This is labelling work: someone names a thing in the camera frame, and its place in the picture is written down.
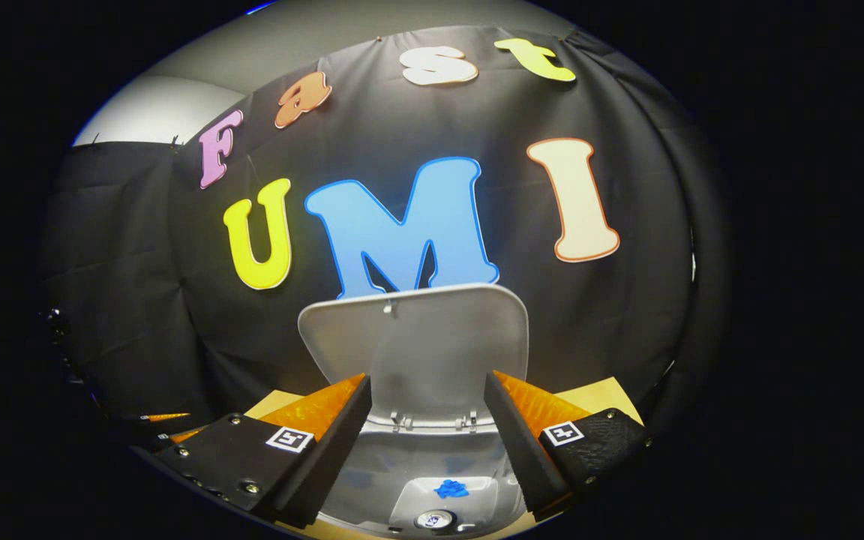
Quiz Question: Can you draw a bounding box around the wooden desktop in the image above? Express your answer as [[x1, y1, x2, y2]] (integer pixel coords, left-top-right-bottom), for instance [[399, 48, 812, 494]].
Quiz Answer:
[[244, 377, 643, 540]]

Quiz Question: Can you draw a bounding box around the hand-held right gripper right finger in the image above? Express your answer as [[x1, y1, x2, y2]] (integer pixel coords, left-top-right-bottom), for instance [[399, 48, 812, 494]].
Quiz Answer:
[[483, 370, 654, 522]]

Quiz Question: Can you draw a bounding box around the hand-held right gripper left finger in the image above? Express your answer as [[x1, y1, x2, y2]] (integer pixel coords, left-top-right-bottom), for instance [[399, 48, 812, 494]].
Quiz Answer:
[[154, 373, 373, 528]]

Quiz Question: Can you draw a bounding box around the white desktop garbage bin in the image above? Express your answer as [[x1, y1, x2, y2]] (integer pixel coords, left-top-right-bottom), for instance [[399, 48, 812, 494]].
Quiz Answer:
[[297, 283, 530, 537]]

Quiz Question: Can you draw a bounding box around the silver pop can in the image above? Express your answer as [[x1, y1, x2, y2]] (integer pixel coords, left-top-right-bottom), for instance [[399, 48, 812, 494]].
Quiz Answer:
[[415, 508, 458, 532]]

